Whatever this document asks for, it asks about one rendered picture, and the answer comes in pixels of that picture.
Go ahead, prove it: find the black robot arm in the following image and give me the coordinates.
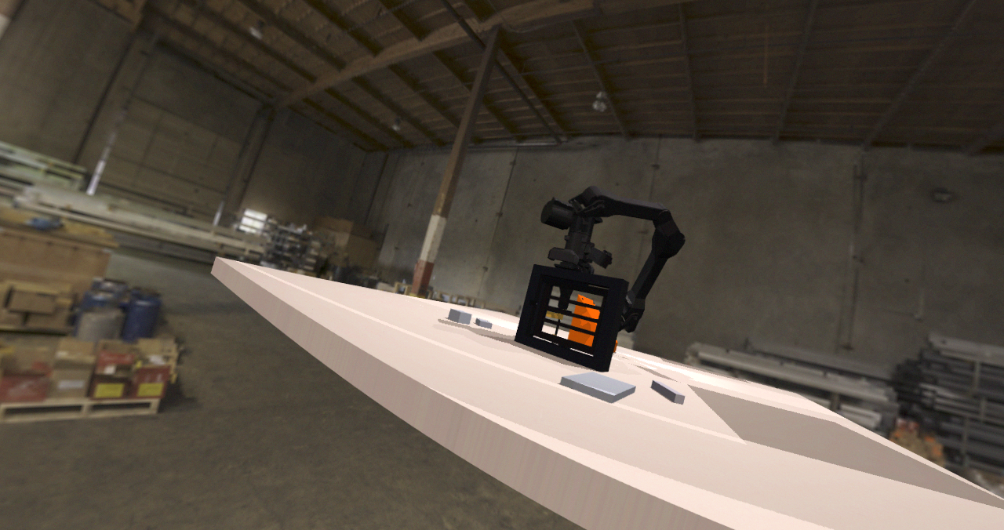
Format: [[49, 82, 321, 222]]
[[541, 186, 686, 333]]

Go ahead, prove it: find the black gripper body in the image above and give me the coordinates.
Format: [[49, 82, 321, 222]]
[[548, 232, 594, 274]]

